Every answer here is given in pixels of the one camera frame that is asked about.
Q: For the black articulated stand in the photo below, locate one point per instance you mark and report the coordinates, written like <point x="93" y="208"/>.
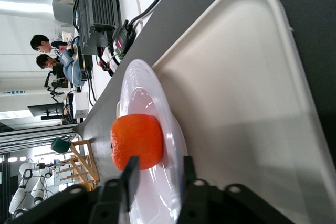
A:
<point x="52" y="87"/>

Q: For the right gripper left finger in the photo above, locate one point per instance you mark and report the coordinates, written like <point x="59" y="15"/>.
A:
<point x="113" y="203"/>

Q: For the white round plate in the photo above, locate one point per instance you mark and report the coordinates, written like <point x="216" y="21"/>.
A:
<point x="147" y="90"/>

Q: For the black electronics box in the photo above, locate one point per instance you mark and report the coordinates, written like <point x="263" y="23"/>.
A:
<point x="99" y="6"/>

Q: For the wooden peg drying rack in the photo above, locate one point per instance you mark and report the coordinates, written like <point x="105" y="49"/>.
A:
<point x="84" y="163"/>

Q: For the person with glasses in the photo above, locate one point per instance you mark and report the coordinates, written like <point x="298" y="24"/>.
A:
<point x="42" y="44"/>

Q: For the dark green object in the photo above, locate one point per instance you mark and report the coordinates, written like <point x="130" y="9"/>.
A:
<point x="61" y="144"/>

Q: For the black monitor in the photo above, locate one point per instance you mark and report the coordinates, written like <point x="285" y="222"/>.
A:
<point x="47" y="110"/>

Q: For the orange fruit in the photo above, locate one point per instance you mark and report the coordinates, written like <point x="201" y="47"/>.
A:
<point x="136" y="140"/>

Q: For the grey chair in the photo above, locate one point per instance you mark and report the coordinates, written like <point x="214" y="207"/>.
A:
<point x="63" y="11"/>

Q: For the person in blue jacket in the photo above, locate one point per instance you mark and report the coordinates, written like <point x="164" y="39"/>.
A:
<point x="63" y="66"/>

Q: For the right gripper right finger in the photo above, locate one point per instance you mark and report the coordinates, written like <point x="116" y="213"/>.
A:
<point x="197" y="203"/>

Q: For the cream bear print tray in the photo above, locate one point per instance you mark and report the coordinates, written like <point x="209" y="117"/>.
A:
<point x="236" y="103"/>

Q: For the black adapter plug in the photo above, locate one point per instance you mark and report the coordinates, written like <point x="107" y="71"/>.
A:
<point x="123" y="40"/>

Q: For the yellow cup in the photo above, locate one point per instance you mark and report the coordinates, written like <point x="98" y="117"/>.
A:
<point x="88" y="187"/>

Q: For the white box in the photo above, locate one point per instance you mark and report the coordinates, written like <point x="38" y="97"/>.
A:
<point x="80" y="104"/>

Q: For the white humanoid robot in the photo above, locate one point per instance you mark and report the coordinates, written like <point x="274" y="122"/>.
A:
<point x="26" y="187"/>

